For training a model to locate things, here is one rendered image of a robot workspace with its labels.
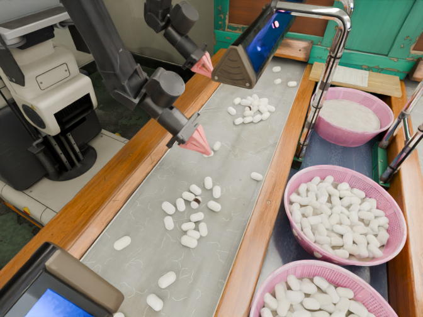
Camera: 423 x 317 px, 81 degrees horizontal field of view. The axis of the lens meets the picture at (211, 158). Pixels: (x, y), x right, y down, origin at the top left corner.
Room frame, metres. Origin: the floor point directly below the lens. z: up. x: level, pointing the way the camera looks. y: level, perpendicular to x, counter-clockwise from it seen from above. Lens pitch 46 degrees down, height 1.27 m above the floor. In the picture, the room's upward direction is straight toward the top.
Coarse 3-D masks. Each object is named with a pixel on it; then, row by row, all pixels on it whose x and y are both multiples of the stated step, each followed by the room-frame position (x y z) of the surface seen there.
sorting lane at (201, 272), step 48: (240, 96) 0.84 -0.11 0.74; (288, 96) 0.84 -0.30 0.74; (240, 144) 0.57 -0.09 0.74; (144, 192) 0.38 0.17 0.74; (192, 192) 0.38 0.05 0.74; (240, 192) 0.38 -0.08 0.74; (96, 240) 0.25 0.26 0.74; (144, 240) 0.25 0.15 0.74; (240, 240) 0.25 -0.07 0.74; (144, 288) 0.15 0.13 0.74; (192, 288) 0.15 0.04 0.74
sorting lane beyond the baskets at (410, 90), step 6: (408, 90) 0.88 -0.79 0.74; (414, 90) 0.88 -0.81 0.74; (408, 96) 0.84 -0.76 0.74; (420, 102) 0.80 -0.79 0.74; (414, 108) 0.76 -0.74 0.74; (420, 108) 0.76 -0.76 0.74; (414, 114) 0.72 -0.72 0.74; (420, 114) 0.72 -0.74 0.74; (414, 120) 0.69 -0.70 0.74; (420, 120) 0.69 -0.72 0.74; (414, 126) 0.65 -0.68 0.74; (414, 132) 0.62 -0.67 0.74; (420, 144) 0.57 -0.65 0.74; (420, 150) 0.54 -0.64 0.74; (420, 156) 0.51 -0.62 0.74; (420, 162) 0.49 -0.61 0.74; (420, 168) 0.47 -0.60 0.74
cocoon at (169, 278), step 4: (168, 272) 0.17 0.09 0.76; (172, 272) 0.17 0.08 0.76; (164, 276) 0.17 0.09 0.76; (168, 276) 0.17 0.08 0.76; (172, 276) 0.17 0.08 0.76; (160, 280) 0.16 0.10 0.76; (164, 280) 0.16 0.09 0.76; (168, 280) 0.16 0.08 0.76; (172, 280) 0.16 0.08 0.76; (160, 284) 0.15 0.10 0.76; (164, 284) 0.15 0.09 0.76; (168, 284) 0.15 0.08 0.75
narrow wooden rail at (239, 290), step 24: (288, 120) 0.65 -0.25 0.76; (288, 144) 0.54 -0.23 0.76; (288, 168) 0.44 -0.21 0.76; (264, 192) 0.36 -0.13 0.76; (264, 216) 0.30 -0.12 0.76; (264, 240) 0.24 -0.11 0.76; (240, 264) 0.19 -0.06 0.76; (240, 288) 0.14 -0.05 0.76; (216, 312) 0.11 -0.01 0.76; (240, 312) 0.10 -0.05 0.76
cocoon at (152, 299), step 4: (148, 296) 0.13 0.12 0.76; (152, 296) 0.13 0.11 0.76; (156, 296) 0.13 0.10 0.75; (148, 300) 0.13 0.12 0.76; (152, 300) 0.13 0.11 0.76; (156, 300) 0.13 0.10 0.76; (160, 300) 0.13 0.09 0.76; (152, 304) 0.12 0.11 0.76; (156, 304) 0.12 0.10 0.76; (160, 304) 0.12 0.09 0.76; (156, 308) 0.11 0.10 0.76; (160, 308) 0.11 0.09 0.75
